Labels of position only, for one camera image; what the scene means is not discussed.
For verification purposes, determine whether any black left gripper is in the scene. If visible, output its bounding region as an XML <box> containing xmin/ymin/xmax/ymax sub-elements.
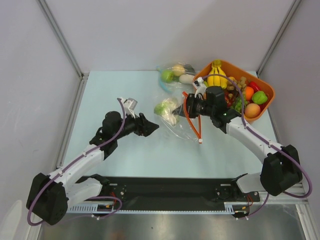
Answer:
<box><xmin>113</xmin><ymin>109</ymin><xmax>159</xmax><ymax>140</ymax></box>

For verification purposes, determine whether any white green napa cabbage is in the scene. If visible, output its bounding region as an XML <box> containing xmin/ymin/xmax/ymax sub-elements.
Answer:
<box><xmin>153</xmin><ymin>97</ymin><xmax>180</xmax><ymax>127</ymax></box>

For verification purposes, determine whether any red zip clear bag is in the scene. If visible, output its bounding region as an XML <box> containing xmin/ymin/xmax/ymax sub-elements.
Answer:
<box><xmin>154</xmin><ymin>90</ymin><xmax>203</xmax><ymax>144</ymax></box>

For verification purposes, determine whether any brown longan bunch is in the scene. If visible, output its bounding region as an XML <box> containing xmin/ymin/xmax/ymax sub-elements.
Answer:
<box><xmin>226</xmin><ymin>76</ymin><xmax>247</xmax><ymax>92</ymax></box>

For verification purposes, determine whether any green fake cabbage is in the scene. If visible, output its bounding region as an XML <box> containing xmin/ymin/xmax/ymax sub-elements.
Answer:
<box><xmin>251</xmin><ymin>90</ymin><xmax>268</xmax><ymax>105</ymax></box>

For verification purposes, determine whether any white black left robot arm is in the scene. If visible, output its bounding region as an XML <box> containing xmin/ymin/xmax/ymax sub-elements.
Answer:
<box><xmin>26</xmin><ymin>111</ymin><xmax>159</xmax><ymax>226</ymax></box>

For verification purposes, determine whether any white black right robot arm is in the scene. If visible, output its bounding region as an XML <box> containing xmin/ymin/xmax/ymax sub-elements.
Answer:
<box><xmin>183</xmin><ymin>86</ymin><xmax>303</xmax><ymax>201</ymax></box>

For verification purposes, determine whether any white fake egg in bag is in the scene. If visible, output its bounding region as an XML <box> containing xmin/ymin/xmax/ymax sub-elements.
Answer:
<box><xmin>178</xmin><ymin>74</ymin><xmax>194</xmax><ymax>84</ymax></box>

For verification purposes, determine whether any blue zip clear bag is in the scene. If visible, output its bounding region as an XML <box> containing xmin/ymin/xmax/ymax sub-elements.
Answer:
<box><xmin>156</xmin><ymin>62</ymin><xmax>196</xmax><ymax>94</ymax></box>

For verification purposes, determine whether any yellow fake fruit in bag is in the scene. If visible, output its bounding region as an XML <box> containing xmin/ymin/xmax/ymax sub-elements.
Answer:
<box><xmin>172</xmin><ymin>64</ymin><xmax>186</xmax><ymax>77</ymax></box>

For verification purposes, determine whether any green fake apple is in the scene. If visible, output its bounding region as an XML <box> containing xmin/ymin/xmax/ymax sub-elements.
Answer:
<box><xmin>160</xmin><ymin>69</ymin><xmax>174</xmax><ymax>83</ymax></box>

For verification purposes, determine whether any orange fake fruit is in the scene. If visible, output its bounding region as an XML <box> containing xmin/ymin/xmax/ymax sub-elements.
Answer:
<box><xmin>244</xmin><ymin>86</ymin><xmax>255</xmax><ymax>101</ymax></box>

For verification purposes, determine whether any peach fake fruit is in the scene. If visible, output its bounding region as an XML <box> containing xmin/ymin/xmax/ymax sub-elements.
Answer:
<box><xmin>244</xmin><ymin>103</ymin><xmax>261</xmax><ymax>119</ymax></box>

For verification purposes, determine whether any yellow banana bunch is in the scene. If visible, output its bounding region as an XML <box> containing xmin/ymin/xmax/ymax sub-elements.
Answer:
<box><xmin>206</xmin><ymin>59</ymin><xmax>228</xmax><ymax>90</ymax></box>

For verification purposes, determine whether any green grape bunch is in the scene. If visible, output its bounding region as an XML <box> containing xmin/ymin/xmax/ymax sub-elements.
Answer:
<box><xmin>231</xmin><ymin>96</ymin><xmax>242</xmax><ymax>114</ymax></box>

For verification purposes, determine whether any orange plastic tub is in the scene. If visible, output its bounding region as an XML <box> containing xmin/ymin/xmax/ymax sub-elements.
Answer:
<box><xmin>193</xmin><ymin>59</ymin><xmax>275</xmax><ymax>123</ymax></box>

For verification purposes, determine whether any red chili pepper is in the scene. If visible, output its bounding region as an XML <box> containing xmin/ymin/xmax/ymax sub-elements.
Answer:
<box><xmin>248</xmin><ymin>81</ymin><xmax>261</xmax><ymax>93</ymax></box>

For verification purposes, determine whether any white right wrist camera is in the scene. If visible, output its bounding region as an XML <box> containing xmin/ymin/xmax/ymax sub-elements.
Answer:
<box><xmin>192</xmin><ymin>77</ymin><xmax>207</xmax><ymax>96</ymax></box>

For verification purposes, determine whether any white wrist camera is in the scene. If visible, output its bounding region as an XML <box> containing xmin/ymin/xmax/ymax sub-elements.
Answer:
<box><xmin>192</xmin><ymin>77</ymin><xmax>207</xmax><ymax>96</ymax></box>
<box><xmin>120</xmin><ymin>97</ymin><xmax>138</xmax><ymax>119</ymax></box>

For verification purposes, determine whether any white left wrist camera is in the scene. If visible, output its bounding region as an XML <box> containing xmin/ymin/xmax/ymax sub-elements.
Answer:
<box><xmin>120</xmin><ymin>97</ymin><xmax>138</xmax><ymax>119</ymax></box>

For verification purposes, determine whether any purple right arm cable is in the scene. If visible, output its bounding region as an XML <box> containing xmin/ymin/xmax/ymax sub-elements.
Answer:
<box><xmin>202</xmin><ymin>74</ymin><xmax>313</xmax><ymax>221</ymax></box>

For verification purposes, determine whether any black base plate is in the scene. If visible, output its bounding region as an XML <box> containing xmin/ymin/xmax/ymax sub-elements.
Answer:
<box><xmin>99</xmin><ymin>176</ymin><xmax>260</xmax><ymax>206</ymax></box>

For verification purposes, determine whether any aluminium frame post left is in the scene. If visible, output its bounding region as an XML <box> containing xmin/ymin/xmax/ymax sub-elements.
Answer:
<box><xmin>36</xmin><ymin>0</ymin><xmax>84</xmax><ymax>79</ymax></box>

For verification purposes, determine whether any aluminium frame post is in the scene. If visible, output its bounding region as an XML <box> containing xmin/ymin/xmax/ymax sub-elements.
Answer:
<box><xmin>36</xmin><ymin>0</ymin><xmax>84</xmax><ymax>79</ymax></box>
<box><xmin>256</xmin><ymin>0</ymin><xmax>303</xmax><ymax>77</ymax></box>

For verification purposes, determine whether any white cable duct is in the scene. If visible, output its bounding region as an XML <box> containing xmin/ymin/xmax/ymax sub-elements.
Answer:
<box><xmin>67</xmin><ymin>202</ymin><xmax>249</xmax><ymax>216</ymax></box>

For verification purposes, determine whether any aluminium frame post right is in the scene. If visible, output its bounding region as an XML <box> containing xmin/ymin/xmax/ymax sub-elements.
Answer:
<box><xmin>256</xmin><ymin>0</ymin><xmax>303</xmax><ymax>77</ymax></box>

